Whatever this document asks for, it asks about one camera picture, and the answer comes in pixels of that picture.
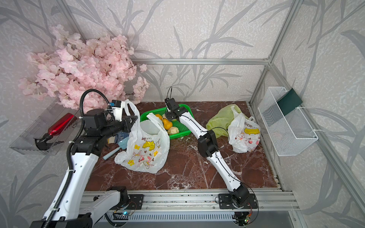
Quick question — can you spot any green plastic basket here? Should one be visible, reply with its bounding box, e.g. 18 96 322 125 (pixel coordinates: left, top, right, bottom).
140 104 194 140

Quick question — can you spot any beige pear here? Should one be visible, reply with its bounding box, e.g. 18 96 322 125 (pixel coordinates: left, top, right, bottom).
167 126 180 135

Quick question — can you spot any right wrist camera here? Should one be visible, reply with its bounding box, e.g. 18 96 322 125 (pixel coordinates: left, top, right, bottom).
164 98 179 112

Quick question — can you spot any orange pear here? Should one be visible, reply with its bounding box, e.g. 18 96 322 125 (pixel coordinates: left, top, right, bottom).
155 114 163 121
162 118 173 131

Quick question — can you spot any aluminium front rail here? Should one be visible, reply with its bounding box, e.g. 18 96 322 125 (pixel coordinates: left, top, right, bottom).
79 188 300 213

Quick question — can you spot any light blue toy trowel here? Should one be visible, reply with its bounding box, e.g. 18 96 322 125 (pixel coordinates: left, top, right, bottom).
103 137 129 160

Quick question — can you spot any white printed bag right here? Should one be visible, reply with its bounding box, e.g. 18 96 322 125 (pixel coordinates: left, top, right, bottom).
228 106 260 154

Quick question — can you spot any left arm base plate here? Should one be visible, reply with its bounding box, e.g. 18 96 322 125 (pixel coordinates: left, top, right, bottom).
111 194 144 211

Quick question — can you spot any red spray bottle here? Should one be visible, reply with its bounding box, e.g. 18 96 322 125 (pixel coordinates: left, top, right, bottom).
34 113 77 151

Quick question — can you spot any white wire mesh basket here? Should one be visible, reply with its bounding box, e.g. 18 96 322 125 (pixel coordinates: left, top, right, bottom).
258 86 318 157

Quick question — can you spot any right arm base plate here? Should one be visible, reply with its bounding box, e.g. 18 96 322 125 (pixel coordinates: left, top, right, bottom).
217 193 258 210

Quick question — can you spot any blue dotted work glove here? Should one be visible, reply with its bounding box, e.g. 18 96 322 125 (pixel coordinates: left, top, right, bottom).
108 132 129 144

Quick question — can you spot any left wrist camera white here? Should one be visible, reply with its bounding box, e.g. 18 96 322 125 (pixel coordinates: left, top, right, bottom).
110 100 126 122

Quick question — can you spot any clear acrylic wall shelf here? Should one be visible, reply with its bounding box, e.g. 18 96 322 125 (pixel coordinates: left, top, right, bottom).
10 99 79 155

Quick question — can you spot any pink cherry blossom tree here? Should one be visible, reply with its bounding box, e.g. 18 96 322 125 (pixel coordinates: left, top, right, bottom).
18 25 149 110

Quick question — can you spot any dark green card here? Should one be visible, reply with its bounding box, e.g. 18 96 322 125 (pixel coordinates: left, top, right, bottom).
277 88 303 116

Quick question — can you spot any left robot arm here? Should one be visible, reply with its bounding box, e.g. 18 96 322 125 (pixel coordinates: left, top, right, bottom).
31 107 139 228

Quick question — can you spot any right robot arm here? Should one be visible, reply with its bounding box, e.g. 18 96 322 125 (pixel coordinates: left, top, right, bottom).
165 105 250 208

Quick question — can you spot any white printed plastic bag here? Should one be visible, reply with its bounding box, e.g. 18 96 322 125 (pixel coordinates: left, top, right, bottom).
114 100 170 174

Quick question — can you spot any light green plastic bag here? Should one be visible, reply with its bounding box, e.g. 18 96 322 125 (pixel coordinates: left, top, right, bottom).
206 104 242 138

